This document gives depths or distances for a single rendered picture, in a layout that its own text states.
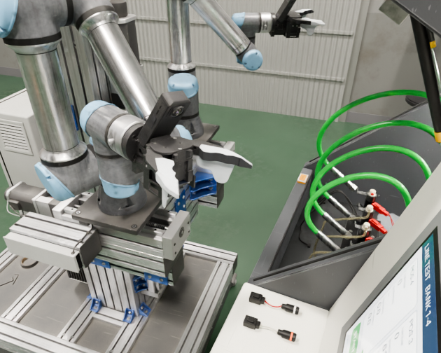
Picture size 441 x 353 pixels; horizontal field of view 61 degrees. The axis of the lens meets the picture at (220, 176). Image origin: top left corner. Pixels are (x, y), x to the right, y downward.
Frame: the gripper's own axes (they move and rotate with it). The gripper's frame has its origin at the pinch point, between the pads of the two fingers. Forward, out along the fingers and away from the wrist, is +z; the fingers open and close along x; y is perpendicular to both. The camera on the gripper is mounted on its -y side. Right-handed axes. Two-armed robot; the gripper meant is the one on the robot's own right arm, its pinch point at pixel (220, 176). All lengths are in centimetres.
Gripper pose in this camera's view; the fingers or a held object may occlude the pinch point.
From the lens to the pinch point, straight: 53.3
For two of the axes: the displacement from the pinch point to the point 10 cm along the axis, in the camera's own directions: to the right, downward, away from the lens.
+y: -1.0, 8.8, 4.7
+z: 7.1, 3.9, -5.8
